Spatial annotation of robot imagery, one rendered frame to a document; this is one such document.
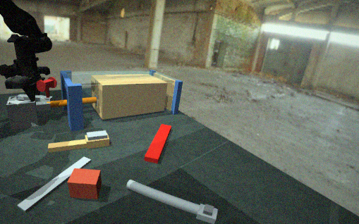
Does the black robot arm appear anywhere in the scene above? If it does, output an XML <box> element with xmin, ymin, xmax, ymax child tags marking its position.
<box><xmin>0</xmin><ymin>0</ymin><xmax>52</xmax><ymax>79</ymax></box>

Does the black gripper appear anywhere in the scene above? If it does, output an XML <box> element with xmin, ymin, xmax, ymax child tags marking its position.
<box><xmin>5</xmin><ymin>55</ymin><xmax>50</xmax><ymax>101</ymax></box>

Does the grey rod with square end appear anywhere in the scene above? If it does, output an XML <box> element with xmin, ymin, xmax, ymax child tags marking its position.
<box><xmin>127</xmin><ymin>180</ymin><xmax>218</xmax><ymax>224</ymax></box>

